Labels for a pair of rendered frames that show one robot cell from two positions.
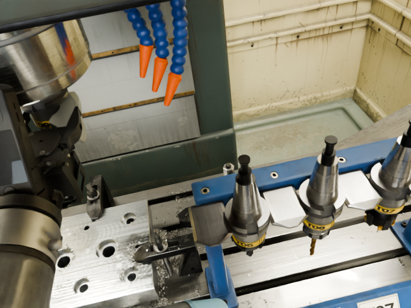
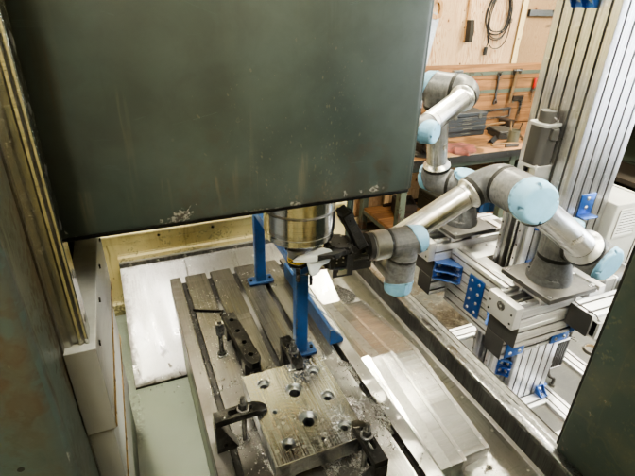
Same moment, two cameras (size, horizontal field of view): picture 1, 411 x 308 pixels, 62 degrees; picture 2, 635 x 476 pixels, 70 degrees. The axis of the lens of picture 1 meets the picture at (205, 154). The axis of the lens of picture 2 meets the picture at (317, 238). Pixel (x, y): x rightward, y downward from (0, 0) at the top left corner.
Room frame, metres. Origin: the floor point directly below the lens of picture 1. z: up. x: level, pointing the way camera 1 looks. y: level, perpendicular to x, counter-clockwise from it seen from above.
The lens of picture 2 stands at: (0.67, 1.08, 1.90)
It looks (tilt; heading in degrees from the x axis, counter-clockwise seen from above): 28 degrees down; 251
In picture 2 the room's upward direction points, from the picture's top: 2 degrees clockwise
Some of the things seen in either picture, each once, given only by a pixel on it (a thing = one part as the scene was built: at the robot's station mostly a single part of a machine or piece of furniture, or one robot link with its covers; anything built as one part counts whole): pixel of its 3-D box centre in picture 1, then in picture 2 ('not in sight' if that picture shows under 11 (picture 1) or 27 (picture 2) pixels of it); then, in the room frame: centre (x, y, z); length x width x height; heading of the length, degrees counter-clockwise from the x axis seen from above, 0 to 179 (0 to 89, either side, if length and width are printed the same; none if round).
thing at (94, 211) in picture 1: (98, 202); (241, 419); (0.58, 0.29, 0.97); 0.13 x 0.03 x 0.15; 4
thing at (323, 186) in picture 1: (324, 177); not in sight; (0.30, -0.15, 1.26); 0.04 x 0.04 x 0.07
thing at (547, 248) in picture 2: not in sight; (562, 236); (-0.57, 0.06, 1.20); 0.13 x 0.12 x 0.14; 90
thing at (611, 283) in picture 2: not in sight; (606, 280); (-0.91, 0.03, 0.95); 0.28 x 0.13 x 0.09; 4
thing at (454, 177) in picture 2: not in sight; (464, 185); (-0.53, -0.45, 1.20); 0.13 x 0.12 x 0.14; 123
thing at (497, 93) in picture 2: not in sight; (487, 155); (-2.04, -2.14, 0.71); 2.21 x 0.95 x 1.43; 4
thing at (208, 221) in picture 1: (210, 224); not in sight; (0.29, 0.01, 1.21); 0.07 x 0.05 x 0.01; 4
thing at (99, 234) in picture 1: (88, 259); (300, 410); (0.42, 0.29, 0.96); 0.29 x 0.23 x 0.05; 94
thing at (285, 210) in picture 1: (284, 207); not in sight; (0.30, -0.10, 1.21); 0.07 x 0.05 x 0.01; 4
